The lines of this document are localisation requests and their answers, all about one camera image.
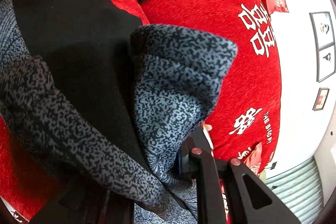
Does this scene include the small framed wall picture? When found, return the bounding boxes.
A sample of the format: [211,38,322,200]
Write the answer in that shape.
[312,88,330,111]

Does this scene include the large framed wall picture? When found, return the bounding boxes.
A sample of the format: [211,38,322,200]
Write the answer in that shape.
[309,11,335,83]

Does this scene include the black pants grey lining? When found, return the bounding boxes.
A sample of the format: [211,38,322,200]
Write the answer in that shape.
[1,0,238,223]

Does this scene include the red quilt white characters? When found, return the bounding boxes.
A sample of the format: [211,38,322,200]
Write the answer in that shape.
[1,0,281,223]

